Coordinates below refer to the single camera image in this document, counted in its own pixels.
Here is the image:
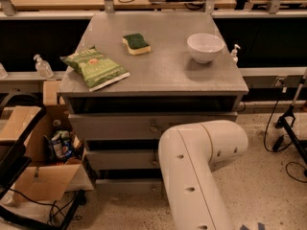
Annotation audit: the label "grey drawer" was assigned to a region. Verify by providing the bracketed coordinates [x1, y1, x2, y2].
[96, 178, 164, 195]
[68, 112, 237, 141]
[85, 149, 159, 171]

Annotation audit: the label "small pump bottle right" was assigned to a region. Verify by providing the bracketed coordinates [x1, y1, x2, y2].
[230, 44, 241, 63]

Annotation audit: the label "green yellow sponge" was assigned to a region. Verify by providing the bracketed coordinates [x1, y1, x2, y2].
[123, 34, 151, 56]

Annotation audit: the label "grey drawer cabinet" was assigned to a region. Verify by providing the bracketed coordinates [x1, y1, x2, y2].
[59, 11, 248, 180]

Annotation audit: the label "open cardboard box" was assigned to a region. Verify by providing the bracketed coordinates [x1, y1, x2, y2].
[0, 81, 94, 202]

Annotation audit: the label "white bowl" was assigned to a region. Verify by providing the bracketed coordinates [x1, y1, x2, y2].
[187, 34, 224, 63]

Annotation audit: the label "grey bottom drawer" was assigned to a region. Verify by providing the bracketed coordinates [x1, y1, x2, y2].
[96, 178, 164, 195]

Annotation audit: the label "black tripod stand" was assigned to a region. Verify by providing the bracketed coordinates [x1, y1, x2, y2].
[275, 69, 307, 164]

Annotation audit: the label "green chip bag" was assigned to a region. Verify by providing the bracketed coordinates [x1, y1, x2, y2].
[60, 47, 130, 92]

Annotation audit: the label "clear sanitizer bottle left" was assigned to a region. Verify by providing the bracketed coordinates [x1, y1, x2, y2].
[34, 54, 54, 79]

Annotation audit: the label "grey top drawer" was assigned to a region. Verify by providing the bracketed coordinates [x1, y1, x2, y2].
[68, 112, 237, 141]

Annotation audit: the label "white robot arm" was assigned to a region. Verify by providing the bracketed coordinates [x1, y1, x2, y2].
[158, 120, 248, 230]

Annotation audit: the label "black floor cable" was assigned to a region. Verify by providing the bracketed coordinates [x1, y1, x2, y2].
[262, 77, 307, 184]

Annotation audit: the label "black cart frame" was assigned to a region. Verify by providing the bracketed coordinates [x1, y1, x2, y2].
[0, 91, 85, 230]

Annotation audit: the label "grey middle drawer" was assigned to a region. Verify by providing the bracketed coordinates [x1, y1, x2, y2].
[85, 149, 159, 171]

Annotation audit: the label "snack packages in box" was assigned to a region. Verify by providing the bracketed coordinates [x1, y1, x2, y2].
[44, 130, 82, 162]

